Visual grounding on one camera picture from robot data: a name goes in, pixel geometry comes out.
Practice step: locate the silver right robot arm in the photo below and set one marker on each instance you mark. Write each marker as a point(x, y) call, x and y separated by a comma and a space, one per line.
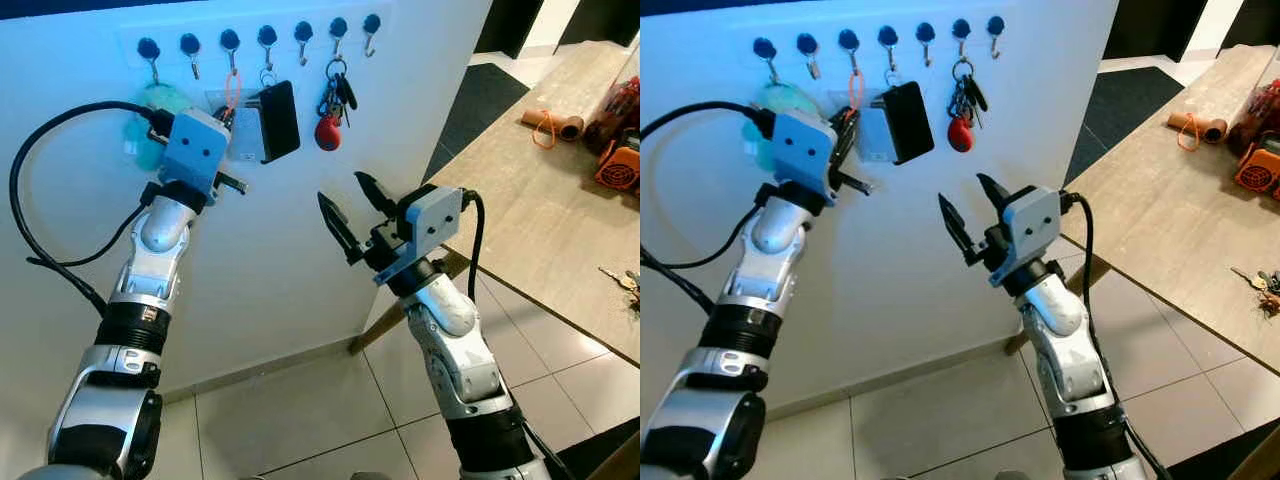
point(450, 350)
point(1070, 360)

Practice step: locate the dark grey doormat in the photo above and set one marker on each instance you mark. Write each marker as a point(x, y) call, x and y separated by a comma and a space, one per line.
point(480, 110)
point(1130, 110)

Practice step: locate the wooden table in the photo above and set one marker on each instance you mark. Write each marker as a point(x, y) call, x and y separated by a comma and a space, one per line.
point(540, 220)
point(1170, 220)

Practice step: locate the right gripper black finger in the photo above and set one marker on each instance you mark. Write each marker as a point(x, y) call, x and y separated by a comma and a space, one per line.
point(375, 190)
point(958, 230)
point(995, 192)
point(338, 228)

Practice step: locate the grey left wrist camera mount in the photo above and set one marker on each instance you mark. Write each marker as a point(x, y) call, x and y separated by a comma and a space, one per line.
point(195, 145)
point(805, 150)

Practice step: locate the black key wallet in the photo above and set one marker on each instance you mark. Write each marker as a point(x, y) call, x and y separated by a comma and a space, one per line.
point(910, 120)
point(280, 120)

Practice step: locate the orange and black device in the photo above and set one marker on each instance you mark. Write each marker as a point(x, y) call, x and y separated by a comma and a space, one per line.
point(618, 165)
point(1258, 168)

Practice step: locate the grey card pouch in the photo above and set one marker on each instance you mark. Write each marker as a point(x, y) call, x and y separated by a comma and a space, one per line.
point(880, 135)
point(245, 135)

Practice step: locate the white hook rail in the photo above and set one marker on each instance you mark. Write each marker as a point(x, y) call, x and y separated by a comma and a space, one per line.
point(828, 35)
point(208, 35)

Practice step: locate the key bunch with red fob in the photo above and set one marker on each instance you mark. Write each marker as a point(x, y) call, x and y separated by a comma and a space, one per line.
point(960, 135)
point(327, 133)

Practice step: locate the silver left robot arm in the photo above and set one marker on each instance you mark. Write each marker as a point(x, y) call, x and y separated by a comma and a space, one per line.
point(135, 330)
point(745, 330)

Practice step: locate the blue knob metal hook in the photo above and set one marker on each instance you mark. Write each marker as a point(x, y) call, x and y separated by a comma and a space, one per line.
point(266, 36)
point(807, 43)
point(338, 26)
point(229, 40)
point(189, 44)
point(995, 23)
point(887, 35)
point(961, 27)
point(303, 31)
point(148, 47)
point(848, 39)
point(371, 22)
point(925, 31)
point(764, 47)

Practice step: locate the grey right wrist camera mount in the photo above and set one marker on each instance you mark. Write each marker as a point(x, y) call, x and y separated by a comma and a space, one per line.
point(1035, 225)
point(430, 220)

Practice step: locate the brown cardboard tube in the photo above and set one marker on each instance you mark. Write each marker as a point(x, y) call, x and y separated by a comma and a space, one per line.
point(570, 127)
point(1212, 130)

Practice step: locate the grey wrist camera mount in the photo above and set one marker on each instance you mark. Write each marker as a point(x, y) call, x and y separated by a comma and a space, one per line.
point(430, 220)
point(1035, 225)
point(195, 145)
point(805, 150)

